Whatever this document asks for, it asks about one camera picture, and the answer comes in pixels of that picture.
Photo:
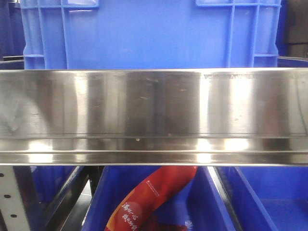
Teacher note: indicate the blue bin lower middle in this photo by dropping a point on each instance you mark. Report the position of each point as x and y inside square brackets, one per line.
[198, 207]

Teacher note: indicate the blue bin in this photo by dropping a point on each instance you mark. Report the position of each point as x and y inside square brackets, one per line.
[198, 207]
[268, 198]

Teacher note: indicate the blue bin lower right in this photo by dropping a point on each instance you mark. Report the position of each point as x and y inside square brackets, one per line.
[268, 198]

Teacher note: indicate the red snack package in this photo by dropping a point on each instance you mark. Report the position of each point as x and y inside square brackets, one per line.
[143, 200]

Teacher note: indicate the large blue plastic crate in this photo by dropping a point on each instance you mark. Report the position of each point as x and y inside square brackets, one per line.
[149, 34]

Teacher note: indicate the stainless steel shelf rail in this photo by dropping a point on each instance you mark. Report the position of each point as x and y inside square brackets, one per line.
[215, 117]

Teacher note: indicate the perforated metal shelf post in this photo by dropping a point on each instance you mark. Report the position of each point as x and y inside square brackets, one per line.
[11, 203]

